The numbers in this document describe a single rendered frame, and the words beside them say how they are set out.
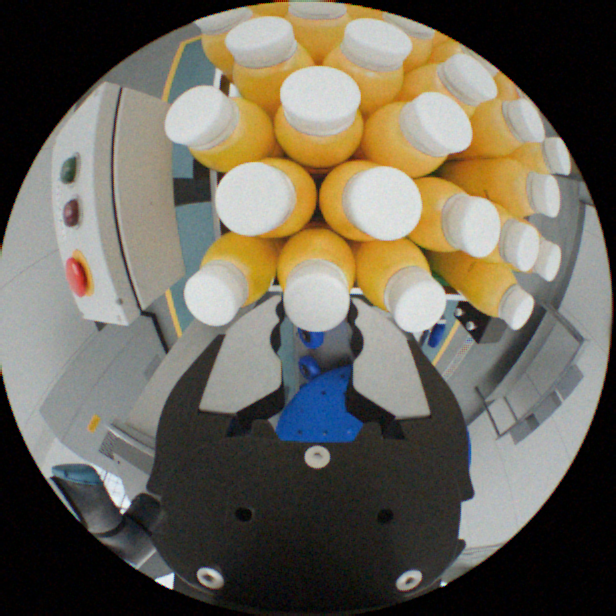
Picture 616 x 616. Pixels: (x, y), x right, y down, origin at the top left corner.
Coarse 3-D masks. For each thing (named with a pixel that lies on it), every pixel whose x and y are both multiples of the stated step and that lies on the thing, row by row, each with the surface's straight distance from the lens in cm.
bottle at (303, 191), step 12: (276, 168) 12; (288, 168) 13; (300, 168) 15; (288, 180) 12; (300, 180) 13; (312, 180) 16; (300, 192) 13; (312, 192) 14; (300, 204) 13; (312, 204) 14; (288, 216) 12; (300, 216) 13; (276, 228) 13; (288, 228) 13; (300, 228) 15
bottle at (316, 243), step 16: (320, 224) 19; (288, 240) 16; (304, 240) 14; (320, 240) 14; (336, 240) 15; (288, 256) 14; (304, 256) 13; (320, 256) 13; (336, 256) 13; (352, 256) 15; (288, 272) 13; (352, 272) 14
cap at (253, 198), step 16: (224, 176) 11; (240, 176) 11; (256, 176) 10; (272, 176) 10; (224, 192) 11; (240, 192) 10; (256, 192) 10; (272, 192) 10; (288, 192) 10; (224, 208) 11; (240, 208) 10; (256, 208) 10; (272, 208) 10; (288, 208) 11; (240, 224) 11; (256, 224) 10; (272, 224) 10
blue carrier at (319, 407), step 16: (336, 368) 32; (320, 384) 30; (336, 384) 30; (304, 400) 28; (320, 400) 28; (336, 400) 29; (288, 416) 27; (304, 416) 27; (320, 416) 27; (336, 416) 27; (352, 416) 28; (288, 432) 26; (304, 432) 26; (320, 432) 26; (336, 432) 26; (352, 432) 27
